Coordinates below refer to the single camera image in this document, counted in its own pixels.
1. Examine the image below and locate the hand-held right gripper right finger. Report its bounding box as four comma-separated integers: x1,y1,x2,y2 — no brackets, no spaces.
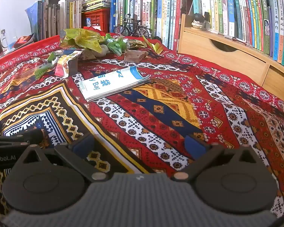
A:
172,134,265,182

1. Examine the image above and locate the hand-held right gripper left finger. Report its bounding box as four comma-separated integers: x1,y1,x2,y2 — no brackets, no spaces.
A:
15,134,110,182

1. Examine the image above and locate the white blue bag pack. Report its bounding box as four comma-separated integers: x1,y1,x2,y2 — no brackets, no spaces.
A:
79,67,151,102

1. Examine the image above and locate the row of pale upright books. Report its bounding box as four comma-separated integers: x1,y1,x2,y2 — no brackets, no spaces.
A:
41,0,84,38

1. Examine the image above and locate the row of tall upright books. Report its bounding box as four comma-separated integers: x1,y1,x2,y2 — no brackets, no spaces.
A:
109,0,194,51

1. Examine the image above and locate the row of thin colourful books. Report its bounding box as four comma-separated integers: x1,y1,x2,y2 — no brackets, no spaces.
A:
190,0,284,71

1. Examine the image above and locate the red patterned tablecloth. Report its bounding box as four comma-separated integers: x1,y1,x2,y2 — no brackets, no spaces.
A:
0,34,284,218

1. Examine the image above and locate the clear plastic wrapper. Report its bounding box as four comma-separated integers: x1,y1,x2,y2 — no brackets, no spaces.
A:
13,58,50,90

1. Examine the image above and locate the green snack packet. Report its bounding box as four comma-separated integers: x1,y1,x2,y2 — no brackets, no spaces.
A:
34,52,62,80

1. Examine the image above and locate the colourful snack packet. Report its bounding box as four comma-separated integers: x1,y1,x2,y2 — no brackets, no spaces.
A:
54,50,83,79

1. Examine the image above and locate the red snack bag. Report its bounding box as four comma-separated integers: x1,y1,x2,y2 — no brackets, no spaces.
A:
14,34,35,49

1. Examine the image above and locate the brown crumpled wrapper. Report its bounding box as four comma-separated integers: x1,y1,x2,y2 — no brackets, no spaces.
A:
123,50,149,63
79,49,97,61

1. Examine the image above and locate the wooden desktop shelf with drawers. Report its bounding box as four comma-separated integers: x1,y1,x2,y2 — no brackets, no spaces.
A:
177,14,284,100

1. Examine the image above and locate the green gold wrapper strip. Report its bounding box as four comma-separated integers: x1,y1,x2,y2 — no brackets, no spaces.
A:
142,36,165,55

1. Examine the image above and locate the crumpled gold green wrapper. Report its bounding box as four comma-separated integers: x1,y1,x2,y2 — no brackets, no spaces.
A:
59,28,104,54

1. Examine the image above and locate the gold foil wrapper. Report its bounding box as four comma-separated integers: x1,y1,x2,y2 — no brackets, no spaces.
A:
126,39,146,50

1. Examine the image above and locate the large blue book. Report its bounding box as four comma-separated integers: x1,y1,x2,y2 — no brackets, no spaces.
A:
25,0,44,36

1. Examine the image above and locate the small black box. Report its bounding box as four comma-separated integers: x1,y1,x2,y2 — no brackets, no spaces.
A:
204,11,213,29

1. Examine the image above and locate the black round figurine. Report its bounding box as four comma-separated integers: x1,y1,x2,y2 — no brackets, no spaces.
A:
191,13,206,29

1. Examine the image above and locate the red plastic crate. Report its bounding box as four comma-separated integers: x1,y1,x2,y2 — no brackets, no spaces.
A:
82,8,110,32

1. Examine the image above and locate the miniature black bicycle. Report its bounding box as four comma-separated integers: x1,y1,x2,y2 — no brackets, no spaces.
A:
114,14,150,38

